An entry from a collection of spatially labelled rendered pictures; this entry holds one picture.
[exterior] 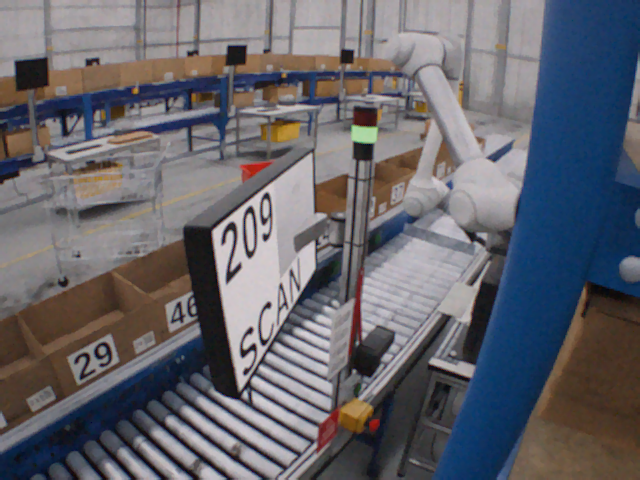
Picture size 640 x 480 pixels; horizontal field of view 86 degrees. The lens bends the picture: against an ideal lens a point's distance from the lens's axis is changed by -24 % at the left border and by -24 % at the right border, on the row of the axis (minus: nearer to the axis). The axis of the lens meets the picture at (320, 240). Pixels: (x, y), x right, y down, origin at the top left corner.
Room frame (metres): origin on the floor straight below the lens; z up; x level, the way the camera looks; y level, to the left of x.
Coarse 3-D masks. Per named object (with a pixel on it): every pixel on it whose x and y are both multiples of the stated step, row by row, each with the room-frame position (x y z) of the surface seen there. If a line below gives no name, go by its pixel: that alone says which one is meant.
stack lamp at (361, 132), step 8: (360, 112) 0.85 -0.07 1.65; (360, 120) 0.85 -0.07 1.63; (368, 120) 0.85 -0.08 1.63; (376, 120) 0.86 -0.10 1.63; (352, 128) 0.87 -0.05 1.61; (360, 128) 0.85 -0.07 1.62; (368, 128) 0.85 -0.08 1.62; (376, 128) 0.86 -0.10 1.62; (352, 136) 0.86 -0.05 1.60; (360, 136) 0.85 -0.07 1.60; (368, 136) 0.85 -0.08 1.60; (376, 136) 0.86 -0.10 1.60
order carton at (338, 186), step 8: (344, 176) 2.49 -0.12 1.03; (320, 184) 2.29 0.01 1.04; (328, 184) 2.35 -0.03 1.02; (336, 184) 2.42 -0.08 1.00; (344, 184) 2.49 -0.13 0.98; (376, 184) 2.39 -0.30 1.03; (384, 184) 2.36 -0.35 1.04; (328, 192) 2.36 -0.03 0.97; (336, 192) 2.43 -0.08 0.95; (344, 192) 2.50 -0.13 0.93; (376, 192) 2.21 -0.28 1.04; (384, 192) 2.29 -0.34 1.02; (376, 200) 2.22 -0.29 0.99; (384, 200) 2.30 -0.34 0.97; (376, 208) 2.23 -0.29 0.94; (376, 216) 2.23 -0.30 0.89
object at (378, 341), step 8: (376, 328) 0.93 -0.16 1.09; (384, 328) 0.94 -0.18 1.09; (368, 336) 0.90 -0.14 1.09; (376, 336) 0.90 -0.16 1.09; (384, 336) 0.90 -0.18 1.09; (392, 336) 0.91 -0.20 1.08; (360, 344) 0.87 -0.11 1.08; (368, 344) 0.87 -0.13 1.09; (376, 344) 0.87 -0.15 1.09; (384, 344) 0.87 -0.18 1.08; (392, 344) 0.92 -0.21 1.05; (360, 352) 0.85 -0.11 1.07; (368, 352) 0.85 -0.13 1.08; (376, 352) 0.85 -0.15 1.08; (384, 352) 0.87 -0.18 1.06; (360, 360) 0.85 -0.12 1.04; (368, 360) 0.84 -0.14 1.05; (376, 360) 0.84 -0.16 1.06; (368, 368) 0.86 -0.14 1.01; (376, 368) 0.87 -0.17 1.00; (368, 376) 0.85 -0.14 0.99
